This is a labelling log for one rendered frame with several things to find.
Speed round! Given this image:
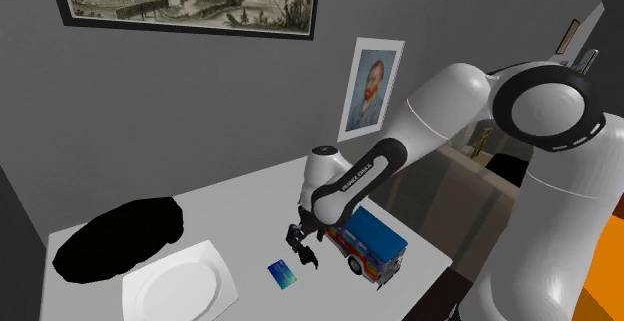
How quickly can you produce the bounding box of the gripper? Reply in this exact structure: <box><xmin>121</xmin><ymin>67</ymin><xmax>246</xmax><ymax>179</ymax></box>
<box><xmin>284</xmin><ymin>206</ymin><xmax>321</xmax><ymax>270</ymax></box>

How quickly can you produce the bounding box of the blue card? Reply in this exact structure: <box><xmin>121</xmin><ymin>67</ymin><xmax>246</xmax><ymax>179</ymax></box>
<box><xmin>266</xmin><ymin>258</ymin><xmax>299</xmax><ymax>291</ymax></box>

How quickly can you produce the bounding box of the toy truck with blue roof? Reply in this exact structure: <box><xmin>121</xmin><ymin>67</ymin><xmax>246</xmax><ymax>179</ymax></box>
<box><xmin>317</xmin><ymin>205</ymin><xmax>409</xmax><ymax>292</ymax></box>

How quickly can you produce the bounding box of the white square plate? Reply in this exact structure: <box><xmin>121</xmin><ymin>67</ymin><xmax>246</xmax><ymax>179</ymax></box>
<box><xmin>121</xmin><ymin>239</ymin><xmax>241</xmax><ymax>321</ymax></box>

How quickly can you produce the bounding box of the brown cabinet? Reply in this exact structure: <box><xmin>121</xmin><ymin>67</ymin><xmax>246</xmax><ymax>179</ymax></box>
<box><xmin>377</xmin><ymin>141</ymin><xmax>522</xmax><ymax>278</ymax></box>

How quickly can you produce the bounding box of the portrait picture with white border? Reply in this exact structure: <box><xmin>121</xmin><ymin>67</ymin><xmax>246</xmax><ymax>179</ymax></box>
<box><xmin>336</xmin><ymin>36</ymin><xmax>406</xmax><ymax>144</ymax></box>

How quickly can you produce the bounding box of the black rounded object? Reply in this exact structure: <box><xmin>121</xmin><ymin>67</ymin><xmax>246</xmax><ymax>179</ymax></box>
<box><xmin>51</xmin><ymin>195</ymin><xmax>185</xmax><ymax>285</ymax></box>

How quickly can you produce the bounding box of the wooden chair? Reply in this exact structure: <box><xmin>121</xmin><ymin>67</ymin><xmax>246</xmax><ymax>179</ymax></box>
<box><xmin>465</xmin><ymin>123</ymin><xmax>495</xmax><ymax>159</ymax></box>

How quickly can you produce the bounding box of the orange furniture piece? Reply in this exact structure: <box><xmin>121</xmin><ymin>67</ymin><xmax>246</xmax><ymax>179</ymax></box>
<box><xmin>574</xmin><ymin>211</ymin><xmax>624</xmax><ymax>321</ymax></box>

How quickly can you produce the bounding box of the small wooden framed picture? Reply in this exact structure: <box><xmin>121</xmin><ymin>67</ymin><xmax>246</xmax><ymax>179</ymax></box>
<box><xmin>555</xmin><ymin>18</ymin><xmax>582</xmax><ymax>55</ymax></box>

